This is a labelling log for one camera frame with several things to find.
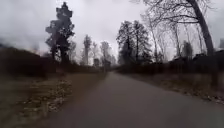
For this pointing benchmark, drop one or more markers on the row of distant trees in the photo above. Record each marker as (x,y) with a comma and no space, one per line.
(96,53)

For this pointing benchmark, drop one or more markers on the dark conifer tree pair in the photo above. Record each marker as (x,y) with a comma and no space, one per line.
(134,43)

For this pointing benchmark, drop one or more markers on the grey asphalt road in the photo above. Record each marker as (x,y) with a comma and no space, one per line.
(126,106)

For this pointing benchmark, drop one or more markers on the tall dark conifer tree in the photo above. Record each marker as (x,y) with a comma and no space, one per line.
(60,33)

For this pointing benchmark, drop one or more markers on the dark fence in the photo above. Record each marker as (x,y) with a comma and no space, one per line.
(173,66)

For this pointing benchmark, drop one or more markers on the row of bare trees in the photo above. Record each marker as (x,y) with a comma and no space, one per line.
(173,40)

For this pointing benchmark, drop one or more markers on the brown grass verge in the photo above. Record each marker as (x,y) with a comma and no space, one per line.
(36,96)
(186,83)

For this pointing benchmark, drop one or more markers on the dark hedge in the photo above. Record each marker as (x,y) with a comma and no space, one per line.
(26,63)

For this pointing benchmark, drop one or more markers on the large leaning bare tree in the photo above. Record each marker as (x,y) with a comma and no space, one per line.
(204,30)

